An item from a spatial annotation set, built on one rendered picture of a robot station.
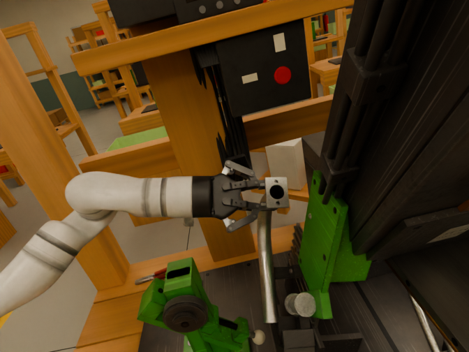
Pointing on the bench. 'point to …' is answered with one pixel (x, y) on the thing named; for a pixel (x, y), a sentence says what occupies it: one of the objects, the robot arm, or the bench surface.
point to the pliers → (152, 276)
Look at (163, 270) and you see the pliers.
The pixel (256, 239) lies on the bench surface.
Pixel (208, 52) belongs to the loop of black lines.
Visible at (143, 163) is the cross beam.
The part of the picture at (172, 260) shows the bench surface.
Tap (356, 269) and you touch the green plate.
